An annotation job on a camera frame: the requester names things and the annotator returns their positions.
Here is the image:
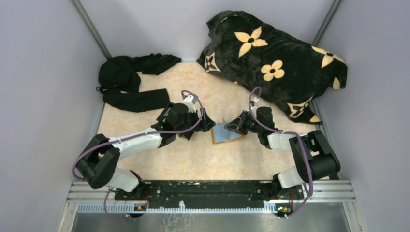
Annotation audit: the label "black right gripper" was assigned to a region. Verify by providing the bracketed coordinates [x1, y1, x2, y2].
[224, 110, 263, 135]

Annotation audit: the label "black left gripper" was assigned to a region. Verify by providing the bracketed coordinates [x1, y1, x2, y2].
[176, 107, 216, 134]

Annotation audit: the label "black plastic card bin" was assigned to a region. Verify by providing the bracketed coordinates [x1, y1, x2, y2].
[157, 106, 172, 122]

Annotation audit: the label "white VIP card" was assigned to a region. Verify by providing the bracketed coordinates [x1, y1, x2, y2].
[222, 118, 231, 139]

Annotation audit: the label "yellow leather card holder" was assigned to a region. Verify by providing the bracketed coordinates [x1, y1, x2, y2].
[211, 124, 245, 145]

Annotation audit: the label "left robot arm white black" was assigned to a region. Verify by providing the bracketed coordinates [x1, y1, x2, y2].
[74, 102, 216, 200]

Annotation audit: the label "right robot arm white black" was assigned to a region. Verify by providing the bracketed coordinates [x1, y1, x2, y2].
[224, 107, 341, 199]

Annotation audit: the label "black crumpled garment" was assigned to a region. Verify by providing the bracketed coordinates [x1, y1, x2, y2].
[96, 53, 181, 113]

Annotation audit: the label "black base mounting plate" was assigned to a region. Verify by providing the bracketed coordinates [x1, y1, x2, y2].
[115, 180, 304, 209]

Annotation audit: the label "black blanket yellow flowers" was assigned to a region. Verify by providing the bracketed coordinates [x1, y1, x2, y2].
[197, 10, 348, 125]

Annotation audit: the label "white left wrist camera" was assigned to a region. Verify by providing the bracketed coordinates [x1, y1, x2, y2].
[182, 94, 197, 113]

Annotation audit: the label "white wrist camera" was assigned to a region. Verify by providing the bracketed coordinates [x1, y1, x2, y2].
[182, 94, 197, 113]
[249, 97, 259, 114]

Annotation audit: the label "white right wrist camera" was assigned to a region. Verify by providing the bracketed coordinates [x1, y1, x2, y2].
[249, 97, 259, 114]

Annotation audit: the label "aluminium frame rail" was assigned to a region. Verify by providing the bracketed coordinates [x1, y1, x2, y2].
[65, 180, 357, 215]

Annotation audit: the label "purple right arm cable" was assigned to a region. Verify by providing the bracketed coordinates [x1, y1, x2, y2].
[248, 86, 315, 218]

